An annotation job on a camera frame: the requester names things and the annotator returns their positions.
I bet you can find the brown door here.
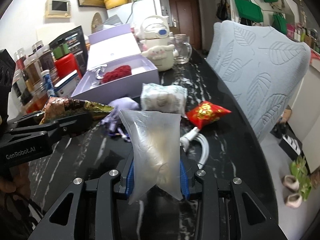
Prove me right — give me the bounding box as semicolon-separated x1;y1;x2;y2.
169;0;202;50

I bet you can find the white charging cable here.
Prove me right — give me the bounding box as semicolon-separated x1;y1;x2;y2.
179;127;210;170

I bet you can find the grey leaf-pattern cushion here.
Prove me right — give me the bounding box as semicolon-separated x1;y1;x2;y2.
206;20;311;141

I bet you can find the purple white snack packet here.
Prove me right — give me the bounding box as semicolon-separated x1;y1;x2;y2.
92;63;107;80

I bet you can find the green tote bag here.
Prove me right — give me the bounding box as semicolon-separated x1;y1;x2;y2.
234;0;264;23

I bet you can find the lilac satin pouch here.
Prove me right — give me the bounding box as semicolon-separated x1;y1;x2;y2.
100;96;140;140

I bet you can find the white blue medicine box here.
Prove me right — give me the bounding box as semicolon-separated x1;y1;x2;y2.
54;70;80;98

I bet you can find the white Cinnamoroll kettle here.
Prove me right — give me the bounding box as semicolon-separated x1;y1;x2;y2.
139;15;178;72

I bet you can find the brown green snack packet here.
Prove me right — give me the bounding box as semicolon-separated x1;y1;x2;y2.
40;96;114;125

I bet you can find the wall intercom panel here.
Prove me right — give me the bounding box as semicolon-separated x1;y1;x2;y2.
45;0;71;18

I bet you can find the lilac open gift box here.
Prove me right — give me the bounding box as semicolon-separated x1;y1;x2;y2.
72;24;159;104

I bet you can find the red fluffy pom-pom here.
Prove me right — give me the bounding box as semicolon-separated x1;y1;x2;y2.
102;65;132;83

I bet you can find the blue white tablet tube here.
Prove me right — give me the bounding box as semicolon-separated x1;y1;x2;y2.
41;69;55;97

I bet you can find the person's right hand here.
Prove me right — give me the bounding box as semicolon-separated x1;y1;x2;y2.
1;163;31;199

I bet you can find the red gold snack packet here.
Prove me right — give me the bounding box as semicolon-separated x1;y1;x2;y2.
186;101;231;130

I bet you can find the clear glass mug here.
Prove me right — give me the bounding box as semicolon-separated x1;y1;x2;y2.
174;34;193;64

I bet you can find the white mini fridge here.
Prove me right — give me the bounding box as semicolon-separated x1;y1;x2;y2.
107;0;162;27

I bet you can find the amber glass jar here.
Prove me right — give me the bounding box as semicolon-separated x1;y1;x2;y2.
23;54;42;86

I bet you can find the red plastic container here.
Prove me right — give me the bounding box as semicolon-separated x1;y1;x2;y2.
55;53;82;79

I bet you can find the translucent plastic bag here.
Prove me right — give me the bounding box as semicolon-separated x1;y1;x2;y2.
119;110;183;204

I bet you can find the black printed pouch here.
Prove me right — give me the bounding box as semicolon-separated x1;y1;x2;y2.
49;26;88;75

